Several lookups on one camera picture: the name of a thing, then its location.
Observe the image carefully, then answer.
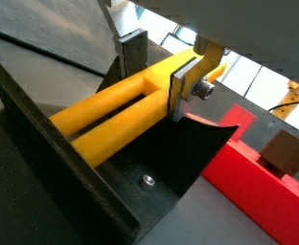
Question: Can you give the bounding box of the red foam shape board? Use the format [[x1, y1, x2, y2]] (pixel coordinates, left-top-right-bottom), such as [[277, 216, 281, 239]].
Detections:
[[185, 112, 299, 245]]

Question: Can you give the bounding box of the black cable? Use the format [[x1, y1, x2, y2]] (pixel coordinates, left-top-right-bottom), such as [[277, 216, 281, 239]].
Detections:
[[265, 99, 299, 113]]

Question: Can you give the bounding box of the black curved fixture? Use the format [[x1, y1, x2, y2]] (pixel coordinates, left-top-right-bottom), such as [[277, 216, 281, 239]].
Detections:
[[0, 64, 236, 245]]

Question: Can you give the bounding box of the red square peg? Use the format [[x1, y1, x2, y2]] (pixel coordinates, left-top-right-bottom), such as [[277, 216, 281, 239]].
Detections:
[[219, 104, 256, 141]]

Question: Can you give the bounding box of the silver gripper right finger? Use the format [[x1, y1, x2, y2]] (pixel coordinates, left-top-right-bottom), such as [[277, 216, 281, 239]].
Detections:
[[166, 35, 224, 122]]

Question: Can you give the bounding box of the brown pentagon peg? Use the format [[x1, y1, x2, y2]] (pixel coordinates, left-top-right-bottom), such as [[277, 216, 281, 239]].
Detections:
[[257, 130, 299, 178]]

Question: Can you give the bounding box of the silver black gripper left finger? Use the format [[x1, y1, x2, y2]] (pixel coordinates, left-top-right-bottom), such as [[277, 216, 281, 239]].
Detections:
[[97, 0, 148, 78]]

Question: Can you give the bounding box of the yellow two-prong object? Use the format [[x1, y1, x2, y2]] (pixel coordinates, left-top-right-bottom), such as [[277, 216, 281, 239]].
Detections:
[[47, 47, 229, 168]]

